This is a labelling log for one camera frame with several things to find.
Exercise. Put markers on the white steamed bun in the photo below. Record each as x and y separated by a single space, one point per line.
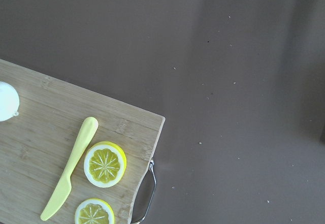
9 101

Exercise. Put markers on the upper lemon slice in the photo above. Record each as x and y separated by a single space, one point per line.
104 164

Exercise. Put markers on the lemon slice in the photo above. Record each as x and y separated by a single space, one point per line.
104 164
94 211

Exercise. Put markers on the lower lemon slice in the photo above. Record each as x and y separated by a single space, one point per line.
94 211

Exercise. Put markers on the wooden cutting board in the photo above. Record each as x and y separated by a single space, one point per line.
36 145

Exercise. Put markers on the yellow plastic knife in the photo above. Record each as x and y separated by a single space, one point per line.
64 186

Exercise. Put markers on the metal board handle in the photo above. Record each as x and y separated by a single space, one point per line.
145 195

